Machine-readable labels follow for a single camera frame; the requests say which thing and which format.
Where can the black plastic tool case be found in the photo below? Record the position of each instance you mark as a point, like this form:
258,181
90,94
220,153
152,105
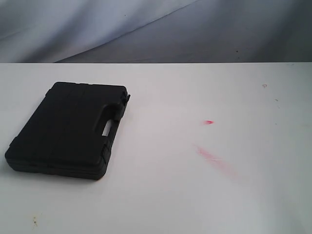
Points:
72,131

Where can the white backdrop cloth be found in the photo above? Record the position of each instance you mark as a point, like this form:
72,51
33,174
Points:
155,31

